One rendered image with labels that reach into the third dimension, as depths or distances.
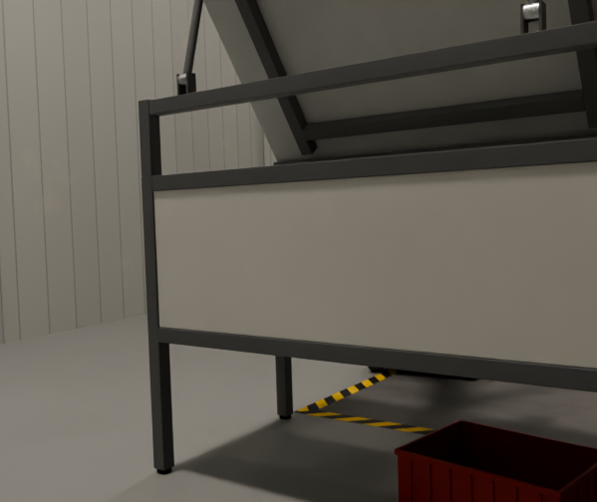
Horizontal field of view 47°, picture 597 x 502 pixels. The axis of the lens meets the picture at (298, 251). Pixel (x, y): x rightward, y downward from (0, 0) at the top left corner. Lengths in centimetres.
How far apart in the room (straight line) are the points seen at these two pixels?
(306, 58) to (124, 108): 314
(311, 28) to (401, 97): 31
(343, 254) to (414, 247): 17
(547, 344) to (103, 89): 405
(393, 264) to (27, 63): 345
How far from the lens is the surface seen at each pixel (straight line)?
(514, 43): 134
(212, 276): 170
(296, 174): 152
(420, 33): 187
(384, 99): 200
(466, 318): 136
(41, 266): 446
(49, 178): 452
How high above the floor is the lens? 68
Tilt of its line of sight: 3 degrees down
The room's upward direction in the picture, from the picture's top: 2 degrees counter-clockwise
